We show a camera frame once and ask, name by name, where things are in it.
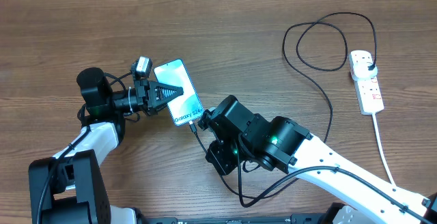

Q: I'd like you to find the Samsung Galaxy smartphone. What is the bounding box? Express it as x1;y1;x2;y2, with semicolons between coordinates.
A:
154;59;204;126

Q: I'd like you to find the black charger cable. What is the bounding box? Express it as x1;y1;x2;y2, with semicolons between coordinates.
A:
188;12;378;200

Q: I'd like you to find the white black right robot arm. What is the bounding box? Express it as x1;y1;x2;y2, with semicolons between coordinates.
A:
198;95;436;223

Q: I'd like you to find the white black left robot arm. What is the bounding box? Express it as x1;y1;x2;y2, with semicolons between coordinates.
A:
28;68;183;223

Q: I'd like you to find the white charger plug adapter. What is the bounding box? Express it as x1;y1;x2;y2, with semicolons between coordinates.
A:
350;62;378;81

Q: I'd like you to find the white power strip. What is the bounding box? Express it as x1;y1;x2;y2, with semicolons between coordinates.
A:
348;50;384;115

